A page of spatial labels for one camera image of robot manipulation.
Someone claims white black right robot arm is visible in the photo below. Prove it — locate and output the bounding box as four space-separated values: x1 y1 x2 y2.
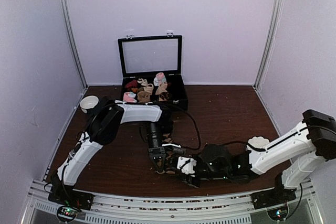
176 110 335 209

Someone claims brown tan argyle sock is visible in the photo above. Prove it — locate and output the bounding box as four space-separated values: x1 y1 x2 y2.
155 133 181 175
159 92 172 102

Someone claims aluminium left corner post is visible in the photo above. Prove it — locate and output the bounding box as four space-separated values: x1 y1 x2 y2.
60 0 88 89

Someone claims white scalloped bowl right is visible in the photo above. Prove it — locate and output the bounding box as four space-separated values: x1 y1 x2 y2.
248 136 270 148

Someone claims cream rolled sock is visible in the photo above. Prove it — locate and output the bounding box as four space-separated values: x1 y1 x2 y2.
137 78 154 95

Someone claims dark red rolled sock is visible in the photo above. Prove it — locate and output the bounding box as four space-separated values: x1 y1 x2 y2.
124 79 138 90

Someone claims tan rolled sock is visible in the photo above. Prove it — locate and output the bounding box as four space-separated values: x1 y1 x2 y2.
137 91 151 103

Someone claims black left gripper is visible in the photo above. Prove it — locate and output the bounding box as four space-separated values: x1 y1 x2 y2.
145 121 166 173

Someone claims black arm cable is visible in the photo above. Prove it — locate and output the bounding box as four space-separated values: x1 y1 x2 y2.
162 103 202 151

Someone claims white bowl left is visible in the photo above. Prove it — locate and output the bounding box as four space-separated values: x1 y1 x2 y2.
79 95 99 114

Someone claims black box with glass lid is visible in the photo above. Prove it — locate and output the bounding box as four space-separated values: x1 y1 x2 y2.
118 34 188 111

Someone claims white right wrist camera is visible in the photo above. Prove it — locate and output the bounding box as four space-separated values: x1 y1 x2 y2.
176 157 197 175

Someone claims aluminium right corner post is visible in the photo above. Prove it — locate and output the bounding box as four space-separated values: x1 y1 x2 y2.
254 0 283 90

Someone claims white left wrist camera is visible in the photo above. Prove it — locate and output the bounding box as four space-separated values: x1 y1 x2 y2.
162 143 182 148

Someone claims aluminium front rail frame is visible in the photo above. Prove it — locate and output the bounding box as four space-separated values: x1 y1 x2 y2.
19 179 327 223

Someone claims beige rolled sock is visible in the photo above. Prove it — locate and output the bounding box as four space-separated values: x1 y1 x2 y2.
155 82 168 95

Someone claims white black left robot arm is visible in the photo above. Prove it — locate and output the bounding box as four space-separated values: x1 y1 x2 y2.
48 98 173 205

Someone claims pink teal white rolled sock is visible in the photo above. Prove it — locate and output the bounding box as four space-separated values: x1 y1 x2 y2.
153 72 166 87

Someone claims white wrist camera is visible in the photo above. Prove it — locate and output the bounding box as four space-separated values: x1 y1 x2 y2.
176 157 197 175
162 143 182 148

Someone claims aluminium corner post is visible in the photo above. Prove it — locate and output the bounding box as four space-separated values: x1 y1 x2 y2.
60 0 88 89
254 0 283 90

